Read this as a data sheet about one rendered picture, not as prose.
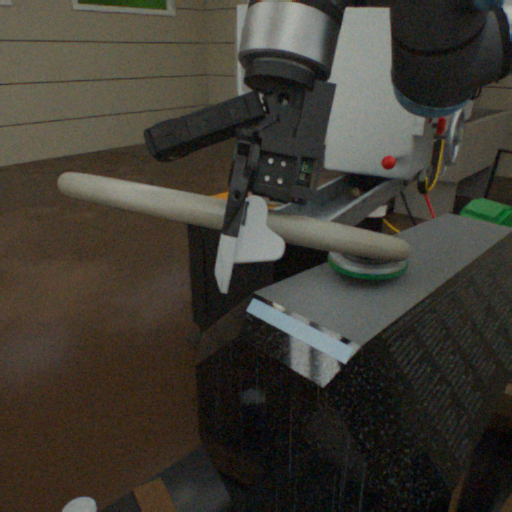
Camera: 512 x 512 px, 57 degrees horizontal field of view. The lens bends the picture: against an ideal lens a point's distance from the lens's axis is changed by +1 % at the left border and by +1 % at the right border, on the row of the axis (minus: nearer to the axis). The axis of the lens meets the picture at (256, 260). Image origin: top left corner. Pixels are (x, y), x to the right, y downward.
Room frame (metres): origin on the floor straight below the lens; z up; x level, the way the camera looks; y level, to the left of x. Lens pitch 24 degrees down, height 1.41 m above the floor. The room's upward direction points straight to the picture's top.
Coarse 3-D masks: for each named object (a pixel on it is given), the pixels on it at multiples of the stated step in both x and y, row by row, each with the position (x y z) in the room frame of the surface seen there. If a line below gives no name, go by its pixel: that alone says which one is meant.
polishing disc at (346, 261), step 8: (336, 256) 1.20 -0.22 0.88; (344, 256) 1.20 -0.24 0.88; (352, 256) 1.20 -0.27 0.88; (336, 264) 1.17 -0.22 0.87; (344, 264) 1.15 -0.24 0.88; (352, 264) 1.15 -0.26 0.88; (360, 264) 1.15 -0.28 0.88; (368, 264) 1.15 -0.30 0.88; (376, 264) 1.15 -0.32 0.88; (384, 264) 1.15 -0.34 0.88; (392, 264) 1.15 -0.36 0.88; (400, 264) 1.15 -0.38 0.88; (360, 272) 1.12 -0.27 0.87; (368, 272) 1.11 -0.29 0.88; (376, 272) 1.11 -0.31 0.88; (384, 272) 1.11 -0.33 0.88
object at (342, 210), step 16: (352, 176) 1.21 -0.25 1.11; (416, 176) 1.35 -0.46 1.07; (320, 192) 1.03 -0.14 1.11; (336, 192) 1.12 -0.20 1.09; (368, 192) 1.00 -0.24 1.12; (384, 192) 1.08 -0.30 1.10; (288, 208) 0.90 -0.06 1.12; (304, 208) 0.97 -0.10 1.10; (320, 208) 1.02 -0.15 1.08; (336, 208) 1.03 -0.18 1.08; (352, 208) 0.90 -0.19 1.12; (368, 208) 0.99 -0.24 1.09; (352, 224) 0.91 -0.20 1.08
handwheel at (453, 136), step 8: (456, 112) 1.21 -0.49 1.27; (456, 120) 1.19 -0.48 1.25; (448, 128) 1.19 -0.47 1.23; (456, 128) 1.24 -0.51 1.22; (440, 136) 1.25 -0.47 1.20; (448, 136) 1.18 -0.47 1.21; (456, 136) 1.22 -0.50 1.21; (448, 144) 1.18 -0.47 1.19; (456, 144) 1.22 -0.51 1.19; (448, 152) 1.18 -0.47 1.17; (456, 152) 1.27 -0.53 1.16; (448, 160) 1.19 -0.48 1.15
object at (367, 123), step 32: (352, 32) 1.16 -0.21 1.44; (384, 32) 1.13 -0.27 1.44; (352, 64) 1.16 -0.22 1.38; (384, 64) 1.12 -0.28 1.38; (352, 96) 1.16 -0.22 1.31; (384, 96) 1.12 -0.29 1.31; (352, 128) 1.15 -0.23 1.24; (384, 128) 1.11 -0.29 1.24; (352, 160) 1.15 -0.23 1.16; (416, 160) 1.11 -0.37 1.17
